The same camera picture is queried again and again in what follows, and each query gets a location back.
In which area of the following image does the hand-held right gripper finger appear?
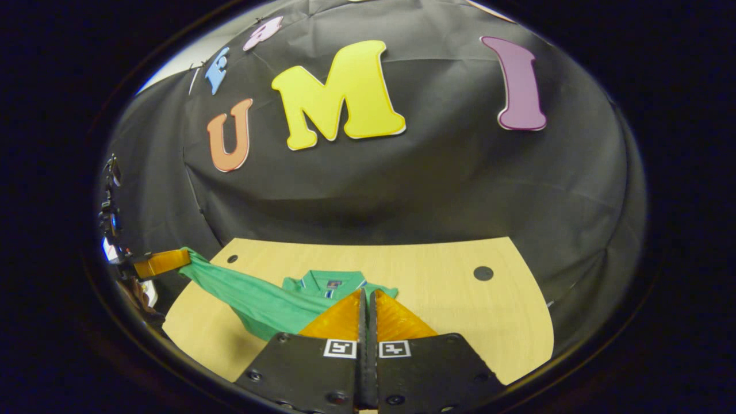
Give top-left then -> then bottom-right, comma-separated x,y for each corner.
233,287 -> 371,414
368,289 -> 507,414

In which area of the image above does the green T-shirt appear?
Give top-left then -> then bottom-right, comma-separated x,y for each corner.
178,247 -> 399,343

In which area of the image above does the black backdrop cloth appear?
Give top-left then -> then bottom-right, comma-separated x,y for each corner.
103,0 -> 647,357

